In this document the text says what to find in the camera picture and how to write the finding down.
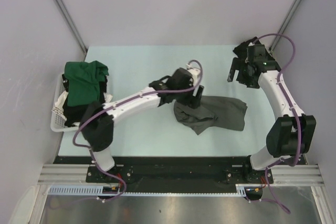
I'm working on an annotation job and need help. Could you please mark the green t-shirt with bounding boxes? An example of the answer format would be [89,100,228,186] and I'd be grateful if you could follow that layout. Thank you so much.
[64,61,109,107]

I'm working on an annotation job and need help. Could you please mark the white printed t-shirt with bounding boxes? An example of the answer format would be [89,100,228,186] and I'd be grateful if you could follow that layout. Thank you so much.
[52,91,114,116]

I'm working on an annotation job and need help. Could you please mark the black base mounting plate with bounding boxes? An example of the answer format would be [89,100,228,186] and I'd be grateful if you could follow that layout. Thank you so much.
[54,155,307,193]

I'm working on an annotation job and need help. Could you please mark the white slotted cable duct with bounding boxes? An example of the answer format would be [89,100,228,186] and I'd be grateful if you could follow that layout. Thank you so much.
[48,185,262,197]

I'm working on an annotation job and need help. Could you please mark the grey t-shirt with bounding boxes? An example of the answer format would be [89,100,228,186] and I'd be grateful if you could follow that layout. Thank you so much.
[173,96,247,135]

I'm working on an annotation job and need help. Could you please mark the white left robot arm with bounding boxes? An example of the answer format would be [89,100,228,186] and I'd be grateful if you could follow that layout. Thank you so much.
[78,65,204,182]

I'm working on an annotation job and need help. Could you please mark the white plastic laundry basket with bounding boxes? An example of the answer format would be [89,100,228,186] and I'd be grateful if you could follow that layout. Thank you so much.
[49,73,113,133]

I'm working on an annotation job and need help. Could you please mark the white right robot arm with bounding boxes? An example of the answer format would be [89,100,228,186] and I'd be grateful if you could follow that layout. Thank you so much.
[227,42,317,183]

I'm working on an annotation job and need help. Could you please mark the black t-shirt in basket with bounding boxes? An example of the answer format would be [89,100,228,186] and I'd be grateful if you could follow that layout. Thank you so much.
[62,77,108,127]

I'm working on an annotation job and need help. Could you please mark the aluminium frame rail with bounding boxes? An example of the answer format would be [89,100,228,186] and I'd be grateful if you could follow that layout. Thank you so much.
[38,164,324,187]

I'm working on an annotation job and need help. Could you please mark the folded black t-shirt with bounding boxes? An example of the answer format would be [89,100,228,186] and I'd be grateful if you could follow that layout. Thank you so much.
[233,37,274,61]

